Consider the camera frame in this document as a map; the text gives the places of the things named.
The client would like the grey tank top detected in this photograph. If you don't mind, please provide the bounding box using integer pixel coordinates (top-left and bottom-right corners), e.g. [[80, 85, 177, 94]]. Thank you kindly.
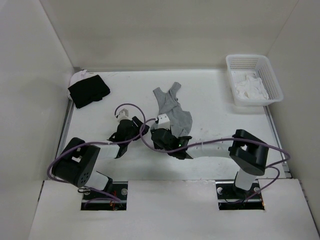
[[153, 82, 193, 138]]

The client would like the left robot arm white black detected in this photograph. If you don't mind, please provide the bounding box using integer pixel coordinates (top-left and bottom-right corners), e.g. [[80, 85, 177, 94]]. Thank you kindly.
[[48, 116, 143, 200]]

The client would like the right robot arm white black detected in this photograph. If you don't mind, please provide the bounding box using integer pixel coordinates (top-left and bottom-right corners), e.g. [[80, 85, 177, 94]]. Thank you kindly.
[[151, 128, 269, 198]]

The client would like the folded black tank top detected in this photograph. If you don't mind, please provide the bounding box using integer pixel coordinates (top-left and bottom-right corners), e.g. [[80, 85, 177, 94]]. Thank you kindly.
[[68, 75, 111, 109]]

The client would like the folded white tank top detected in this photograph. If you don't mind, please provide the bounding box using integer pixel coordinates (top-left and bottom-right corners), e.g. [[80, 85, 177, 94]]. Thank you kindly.
[[68, 69, 87, 87]]

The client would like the white tank top in basket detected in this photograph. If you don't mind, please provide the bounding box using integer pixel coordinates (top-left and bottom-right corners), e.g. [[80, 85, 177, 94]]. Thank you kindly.
[[234, 73, 269, 100]]

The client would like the white plastic basket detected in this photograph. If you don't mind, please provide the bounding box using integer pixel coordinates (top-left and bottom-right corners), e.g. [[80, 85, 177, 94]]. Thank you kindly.
[[225, 54, 284, 107]]

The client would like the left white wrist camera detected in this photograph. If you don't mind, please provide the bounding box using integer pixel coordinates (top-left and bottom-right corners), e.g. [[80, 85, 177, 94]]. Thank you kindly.
[[116, 108, 129, 123]]

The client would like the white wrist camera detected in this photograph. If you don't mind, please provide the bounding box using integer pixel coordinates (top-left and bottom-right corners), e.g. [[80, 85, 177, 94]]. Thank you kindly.
[[116, 108, 129, 123], [156, 113, 171, 131]]

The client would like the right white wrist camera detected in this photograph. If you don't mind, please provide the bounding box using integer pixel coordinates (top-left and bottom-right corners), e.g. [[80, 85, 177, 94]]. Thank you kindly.
[[156, 113, 171, 131]]

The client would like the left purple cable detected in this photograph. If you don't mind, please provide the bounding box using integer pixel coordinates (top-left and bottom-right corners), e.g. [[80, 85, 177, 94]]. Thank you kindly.
[[47, 103, 147, 210]]

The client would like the purple cable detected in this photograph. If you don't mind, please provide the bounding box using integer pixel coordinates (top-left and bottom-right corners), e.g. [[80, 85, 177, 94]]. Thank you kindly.
[[47, 103, 147, 210], [138, 118, 292, 205]]

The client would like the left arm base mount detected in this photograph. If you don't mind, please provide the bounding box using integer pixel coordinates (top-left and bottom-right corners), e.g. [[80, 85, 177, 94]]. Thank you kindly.
[[77, 181, 129, 211]]

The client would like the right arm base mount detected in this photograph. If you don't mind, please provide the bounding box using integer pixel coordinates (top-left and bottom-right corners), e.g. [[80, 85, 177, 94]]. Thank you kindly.
[[215, 180, 265, 211]]

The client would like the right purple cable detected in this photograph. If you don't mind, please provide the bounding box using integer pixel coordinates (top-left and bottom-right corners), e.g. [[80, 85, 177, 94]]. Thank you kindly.
[[138, 118, 292, 205]]

